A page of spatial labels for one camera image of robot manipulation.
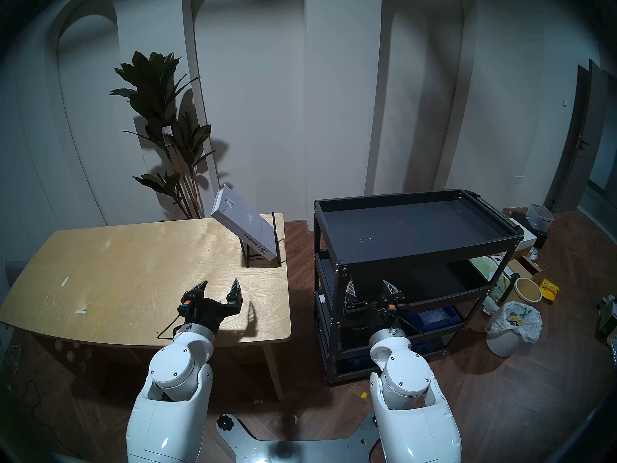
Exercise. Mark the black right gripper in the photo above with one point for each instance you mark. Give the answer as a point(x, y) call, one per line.
point(371, 308)

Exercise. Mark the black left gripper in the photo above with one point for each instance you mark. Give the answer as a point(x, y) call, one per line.
point(207, 312)

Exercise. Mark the grey Discontent book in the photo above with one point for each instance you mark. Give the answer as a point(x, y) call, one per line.
point(246, 221)

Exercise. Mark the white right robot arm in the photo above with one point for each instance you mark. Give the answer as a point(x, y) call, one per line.
point(405, 375)

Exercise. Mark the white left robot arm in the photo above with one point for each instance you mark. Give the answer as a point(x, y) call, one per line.
point(168, 370)

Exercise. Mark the black metal utility cart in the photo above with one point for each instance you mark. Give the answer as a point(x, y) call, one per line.
point(409, 225)

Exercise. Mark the blue plastic bin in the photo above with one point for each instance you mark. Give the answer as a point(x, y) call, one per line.
point(434, 318)

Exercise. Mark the light wooden table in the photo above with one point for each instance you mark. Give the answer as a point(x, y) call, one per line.
point(144, 274)

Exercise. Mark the green white printed bag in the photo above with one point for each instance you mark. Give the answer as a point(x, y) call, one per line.
point(487, 266)

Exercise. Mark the black star knob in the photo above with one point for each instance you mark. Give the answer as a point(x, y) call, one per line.
point(224, 422)

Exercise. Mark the white trash bag bin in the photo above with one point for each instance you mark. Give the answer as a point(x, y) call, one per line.
point(511, 329)

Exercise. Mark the brown cardboard box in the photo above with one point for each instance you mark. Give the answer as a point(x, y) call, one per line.
point(523, 266)

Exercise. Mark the round beige tub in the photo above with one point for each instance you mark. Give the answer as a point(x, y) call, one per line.
point(528, 289)

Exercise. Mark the white square box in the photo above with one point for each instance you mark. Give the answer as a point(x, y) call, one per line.
point(528, 235)

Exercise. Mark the yellow packet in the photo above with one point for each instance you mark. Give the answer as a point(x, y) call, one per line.
point(549, 289)

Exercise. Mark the clear plastic storage box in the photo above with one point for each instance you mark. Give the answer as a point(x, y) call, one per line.
point(540, 217)

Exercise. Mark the dark green potted plant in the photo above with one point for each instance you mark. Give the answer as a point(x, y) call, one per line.
point(154, 90)

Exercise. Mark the dark grey door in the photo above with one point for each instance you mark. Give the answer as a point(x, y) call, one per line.
point(578, 143)

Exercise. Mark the black left wrist camera module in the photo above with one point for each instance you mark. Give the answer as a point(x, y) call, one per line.
point(188, 306)

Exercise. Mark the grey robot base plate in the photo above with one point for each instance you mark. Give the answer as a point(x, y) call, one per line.
point(299, 450)

